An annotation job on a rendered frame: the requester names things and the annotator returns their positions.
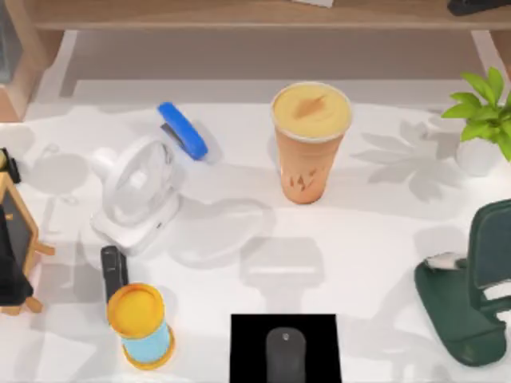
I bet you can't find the orange drink cup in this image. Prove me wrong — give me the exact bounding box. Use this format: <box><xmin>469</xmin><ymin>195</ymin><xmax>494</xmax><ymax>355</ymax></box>
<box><xmin>271</xmin><ymin>81</ymin><xmax>354</xmax><ymax>205</ymax></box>

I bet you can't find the blue stapler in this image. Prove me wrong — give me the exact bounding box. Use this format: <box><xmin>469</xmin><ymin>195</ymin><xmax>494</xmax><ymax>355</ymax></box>
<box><xmin>156</xmin><ymin>101</ymin><xmax>209</xmax><ymax>161</ymax></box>

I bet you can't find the white desk fan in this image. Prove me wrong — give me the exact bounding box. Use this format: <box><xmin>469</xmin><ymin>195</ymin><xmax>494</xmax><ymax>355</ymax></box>
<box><xmin>89</xmin><ymin>134</ymin><xmax>187</xmax><ymax>257</ymax></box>

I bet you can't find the black mouse pad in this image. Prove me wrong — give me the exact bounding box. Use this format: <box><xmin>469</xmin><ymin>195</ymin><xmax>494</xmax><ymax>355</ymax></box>
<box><xmin>230</xmin><ymin>313</ymin><xmax>338</xmax><ymax>383</ymax></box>

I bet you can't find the dark grey computer mouse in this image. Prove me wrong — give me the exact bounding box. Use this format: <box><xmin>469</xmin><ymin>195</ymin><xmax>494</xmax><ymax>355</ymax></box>
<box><xmin>265</xmin><ymin>326</ymin><xmax>307</xmax><ymax>383</ymax></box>

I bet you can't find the blue can with yellow lid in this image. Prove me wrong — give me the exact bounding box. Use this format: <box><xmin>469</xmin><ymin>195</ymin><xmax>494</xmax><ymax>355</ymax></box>
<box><xmin>106</xmin><ymin>282</ymin><xmax>176</xmax><ymax>371</ymax></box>

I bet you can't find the wooden shelf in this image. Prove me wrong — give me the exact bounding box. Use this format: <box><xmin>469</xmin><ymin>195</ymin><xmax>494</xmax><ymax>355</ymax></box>
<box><xmin>0</xmin><ymin>0</ymin><xmax>511</xmax><ymax>123</ymax></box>

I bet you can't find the grey book on shelf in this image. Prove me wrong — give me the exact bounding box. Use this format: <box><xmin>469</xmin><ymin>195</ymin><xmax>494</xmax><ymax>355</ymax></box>
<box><xmin>290</xmin><ymin>0</ymin><xmax>335</xmax><ymax>9</ymax></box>

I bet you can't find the green plant in white pot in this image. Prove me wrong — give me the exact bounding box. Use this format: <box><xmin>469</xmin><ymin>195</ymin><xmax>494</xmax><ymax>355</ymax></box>
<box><xmin>440</xmin><ymin>66</ymin><xmax>511</xmax><ymax>177</ymax></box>

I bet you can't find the wooden framed blackboard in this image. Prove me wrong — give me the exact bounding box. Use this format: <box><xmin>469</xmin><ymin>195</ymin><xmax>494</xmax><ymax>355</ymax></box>
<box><xmin>0</xmin><ymin>147</ymin><xmax>56</xmax><ymax>316</ymax></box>

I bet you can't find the dark green phone stand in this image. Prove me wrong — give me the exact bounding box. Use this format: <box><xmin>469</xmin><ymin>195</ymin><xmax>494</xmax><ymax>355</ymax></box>
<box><xmin>414</xmin><ymin>199</ymin><xmax>511</xmax><ymax>367</ymax></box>

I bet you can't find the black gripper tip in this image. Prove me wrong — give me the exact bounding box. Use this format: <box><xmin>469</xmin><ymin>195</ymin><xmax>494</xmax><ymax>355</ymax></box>
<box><xmin>0</xmin><ymin>204</ymin><xmax>34</xmax><ymax>307</ymax></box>

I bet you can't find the black object on shelf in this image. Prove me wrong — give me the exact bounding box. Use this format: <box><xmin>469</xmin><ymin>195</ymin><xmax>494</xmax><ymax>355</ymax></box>
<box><xmin>446</xmin><ymin>0</ymin><xmax>511</xmax><ymax>17</ymax></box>

